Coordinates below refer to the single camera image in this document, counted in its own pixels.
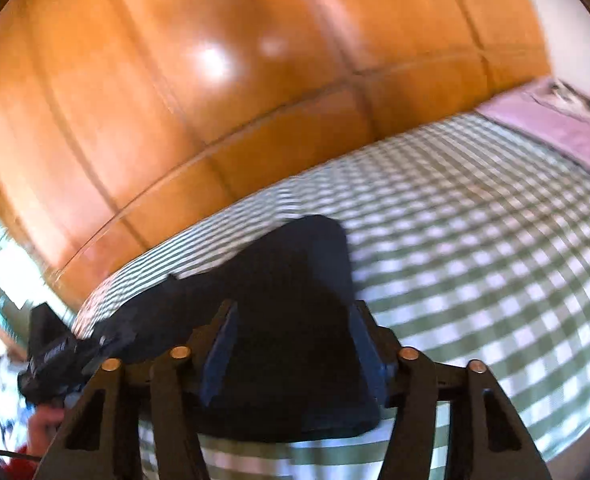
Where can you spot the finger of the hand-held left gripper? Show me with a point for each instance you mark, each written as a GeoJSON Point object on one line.
{"type": "Point", "coordinates": [117, 340]}

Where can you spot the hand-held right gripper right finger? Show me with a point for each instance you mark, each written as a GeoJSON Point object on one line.
{"type": "Point", "coordinates": [370, 360]}

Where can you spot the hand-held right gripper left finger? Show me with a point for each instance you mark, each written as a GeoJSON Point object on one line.
{"type": "Point", "coordinates": [220, 360]}

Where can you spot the black embroidered pants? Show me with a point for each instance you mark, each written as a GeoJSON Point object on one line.
{"type": "Point", "coordinates": [295, 320]}

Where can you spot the person's left hand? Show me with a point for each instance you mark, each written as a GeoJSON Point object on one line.
{"type": "Point", "coordinates": [47, 427]}

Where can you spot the green checked bedspread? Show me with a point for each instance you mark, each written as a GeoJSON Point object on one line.
{"type": "Point", "coordinates": [475, 270]}

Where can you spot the wooden wardrobe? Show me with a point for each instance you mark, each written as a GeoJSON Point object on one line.
{"type": "Point", "coordinates": [200, 85]}

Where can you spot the pink folded cloth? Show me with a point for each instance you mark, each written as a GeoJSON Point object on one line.
{"type": "Point", "coordinates": [550, 125]}

